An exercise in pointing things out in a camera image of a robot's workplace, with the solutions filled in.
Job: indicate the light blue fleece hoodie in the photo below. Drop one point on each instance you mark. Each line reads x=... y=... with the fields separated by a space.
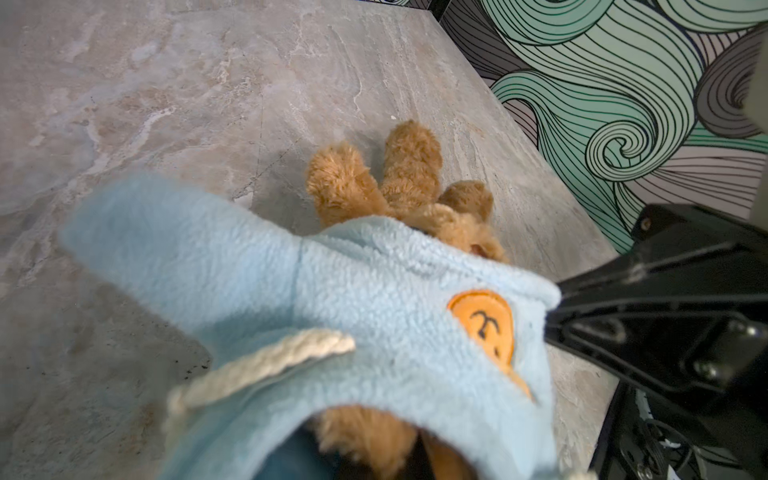
x=368 y=312

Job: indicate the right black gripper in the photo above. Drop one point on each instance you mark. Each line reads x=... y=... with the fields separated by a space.
x=682 y=316

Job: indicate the brown teddy bear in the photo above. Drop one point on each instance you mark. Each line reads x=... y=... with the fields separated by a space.
x=377 y=443

